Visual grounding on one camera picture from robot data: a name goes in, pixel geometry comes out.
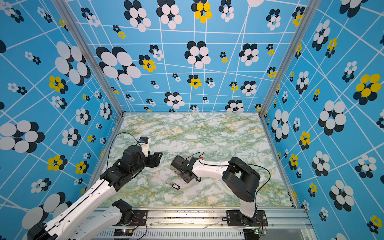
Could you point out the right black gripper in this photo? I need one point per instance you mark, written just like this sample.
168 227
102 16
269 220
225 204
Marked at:
182 175

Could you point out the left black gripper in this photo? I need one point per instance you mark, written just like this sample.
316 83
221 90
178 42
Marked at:
152 163

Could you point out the black key tag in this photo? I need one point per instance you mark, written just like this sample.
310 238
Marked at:
175 186

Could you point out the metal keyring disc with rings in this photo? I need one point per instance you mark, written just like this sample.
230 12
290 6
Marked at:
175 171

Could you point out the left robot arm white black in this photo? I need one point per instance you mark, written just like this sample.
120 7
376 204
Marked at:
133 161

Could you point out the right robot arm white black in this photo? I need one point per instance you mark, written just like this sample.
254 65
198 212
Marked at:
240 178

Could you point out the left green circuit board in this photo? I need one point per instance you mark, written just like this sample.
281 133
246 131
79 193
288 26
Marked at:
122 233

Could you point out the green circuit board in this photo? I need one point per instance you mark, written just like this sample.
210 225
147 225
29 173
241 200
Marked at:
252 234
122 233

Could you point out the right green circuit board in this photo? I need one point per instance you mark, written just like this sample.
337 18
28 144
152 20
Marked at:
252 234

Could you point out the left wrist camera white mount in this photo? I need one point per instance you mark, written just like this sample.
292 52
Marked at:
145 143

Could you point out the aluminium front rail frame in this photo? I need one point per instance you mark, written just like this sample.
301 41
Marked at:
206 223

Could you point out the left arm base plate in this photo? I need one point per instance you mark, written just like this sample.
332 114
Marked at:
134 218

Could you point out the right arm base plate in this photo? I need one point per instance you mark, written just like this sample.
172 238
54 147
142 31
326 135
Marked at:
235 218

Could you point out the left aluminium corner post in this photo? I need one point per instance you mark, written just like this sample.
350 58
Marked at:
79 38

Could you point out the aluminium corner post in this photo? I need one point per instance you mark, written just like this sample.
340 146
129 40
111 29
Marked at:
287 59
79 38

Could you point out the right aluminium corner post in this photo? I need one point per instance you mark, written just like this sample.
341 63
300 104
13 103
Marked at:
287 59

